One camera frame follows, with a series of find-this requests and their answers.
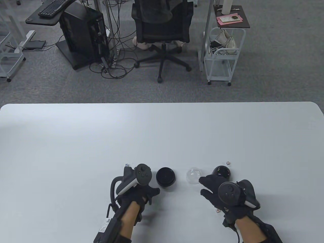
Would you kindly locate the person's right hand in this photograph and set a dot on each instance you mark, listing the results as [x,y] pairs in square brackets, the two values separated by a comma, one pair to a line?
[212,182]

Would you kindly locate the person's left hand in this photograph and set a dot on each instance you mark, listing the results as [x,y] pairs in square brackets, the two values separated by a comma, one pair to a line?
[149,193]

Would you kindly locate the black dice shaker cover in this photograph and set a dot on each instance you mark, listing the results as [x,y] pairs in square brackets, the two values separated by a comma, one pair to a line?
[221,172]

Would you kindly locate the clear dice shaker dome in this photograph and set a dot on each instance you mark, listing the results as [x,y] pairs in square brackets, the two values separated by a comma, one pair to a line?
[194,177]

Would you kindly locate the black dice shaker base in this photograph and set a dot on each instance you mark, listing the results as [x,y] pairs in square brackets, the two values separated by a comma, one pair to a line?
[165,176]

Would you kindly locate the person's left forearm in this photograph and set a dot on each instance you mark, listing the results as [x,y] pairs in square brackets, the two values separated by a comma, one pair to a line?
[129,220]

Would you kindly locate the person's right forearm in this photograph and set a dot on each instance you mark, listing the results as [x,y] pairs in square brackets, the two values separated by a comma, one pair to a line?
[249,233]

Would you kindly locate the black and white controller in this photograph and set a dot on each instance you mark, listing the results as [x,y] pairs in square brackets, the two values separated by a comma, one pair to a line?
[143,174]
[229,193]

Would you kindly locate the black wrist-worn device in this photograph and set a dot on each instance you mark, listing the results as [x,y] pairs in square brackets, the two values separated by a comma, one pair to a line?
[270,233]
[116,225]

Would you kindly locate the white rolling cart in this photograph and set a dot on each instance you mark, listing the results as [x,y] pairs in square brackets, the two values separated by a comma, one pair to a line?
[15,50]
[220,58]

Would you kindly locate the black pouch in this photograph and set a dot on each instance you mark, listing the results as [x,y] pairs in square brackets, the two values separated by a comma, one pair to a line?
[215,45]

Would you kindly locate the power strip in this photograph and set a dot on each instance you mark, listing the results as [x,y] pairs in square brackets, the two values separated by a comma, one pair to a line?
[105,62]

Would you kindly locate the beige bag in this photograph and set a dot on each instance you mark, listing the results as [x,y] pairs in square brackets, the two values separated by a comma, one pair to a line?
[226,41]

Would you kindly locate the black tower platform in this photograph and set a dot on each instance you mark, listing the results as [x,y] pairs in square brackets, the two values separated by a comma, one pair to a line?
[73,62]

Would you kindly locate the white desk leg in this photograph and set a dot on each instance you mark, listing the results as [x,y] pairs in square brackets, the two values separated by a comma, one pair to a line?
[207,25]
[111,30]

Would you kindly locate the black office chair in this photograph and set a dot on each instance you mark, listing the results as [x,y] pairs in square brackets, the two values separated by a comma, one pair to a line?
[162,31]

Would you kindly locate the brown side table top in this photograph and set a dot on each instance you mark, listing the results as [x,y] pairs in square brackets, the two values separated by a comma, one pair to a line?
[243,22]

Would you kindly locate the pink book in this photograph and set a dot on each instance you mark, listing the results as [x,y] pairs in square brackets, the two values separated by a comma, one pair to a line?
[238,20]

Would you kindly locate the white card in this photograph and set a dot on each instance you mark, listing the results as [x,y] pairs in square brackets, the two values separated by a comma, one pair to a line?
[225,19]

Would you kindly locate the small black round object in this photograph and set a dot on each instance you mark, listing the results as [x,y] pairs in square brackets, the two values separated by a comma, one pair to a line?
[236,17]

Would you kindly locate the black computer tower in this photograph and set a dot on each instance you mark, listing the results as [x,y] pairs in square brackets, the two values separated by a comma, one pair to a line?
[81,33]

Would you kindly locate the white bottle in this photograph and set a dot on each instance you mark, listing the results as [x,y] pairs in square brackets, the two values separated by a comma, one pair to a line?
[226,6]

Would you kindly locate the black power adapter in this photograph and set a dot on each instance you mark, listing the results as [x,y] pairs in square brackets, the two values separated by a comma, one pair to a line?
[35,45]

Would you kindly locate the black keyboard tray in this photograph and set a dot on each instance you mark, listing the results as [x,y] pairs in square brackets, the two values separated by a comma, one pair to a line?
[40,21]

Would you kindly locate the black keyboard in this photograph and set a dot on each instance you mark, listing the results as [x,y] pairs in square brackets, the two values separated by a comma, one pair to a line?
[52,7]

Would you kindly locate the white desk frame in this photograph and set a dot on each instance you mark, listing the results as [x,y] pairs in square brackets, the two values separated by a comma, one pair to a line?
[25,40]

